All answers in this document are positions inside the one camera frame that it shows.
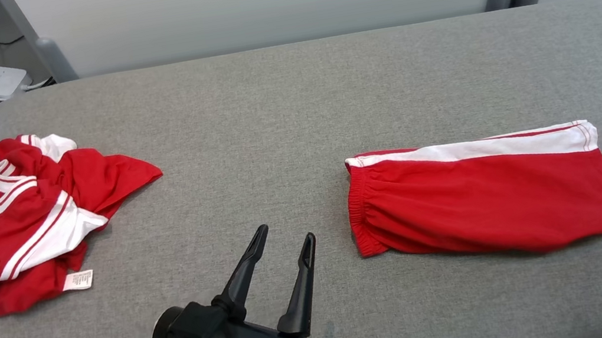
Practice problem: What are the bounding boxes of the grey fabric sofa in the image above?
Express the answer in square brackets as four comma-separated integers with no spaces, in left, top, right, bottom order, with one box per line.
[0,0,602,338]

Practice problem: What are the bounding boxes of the red jersey with white sleeves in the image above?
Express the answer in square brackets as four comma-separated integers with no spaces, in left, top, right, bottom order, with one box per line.
[0,115,181,316]

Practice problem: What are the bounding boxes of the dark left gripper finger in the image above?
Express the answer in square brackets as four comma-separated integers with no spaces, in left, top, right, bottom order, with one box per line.
[264,231,330,338]
[202,224,282,324]

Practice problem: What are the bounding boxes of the red shorts with white stripe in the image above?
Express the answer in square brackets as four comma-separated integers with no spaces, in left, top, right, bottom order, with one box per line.
[340,116,602,280]

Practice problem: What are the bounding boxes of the grey slanted partition post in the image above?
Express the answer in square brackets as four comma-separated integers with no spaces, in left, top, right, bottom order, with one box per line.
[0,0,58,64]

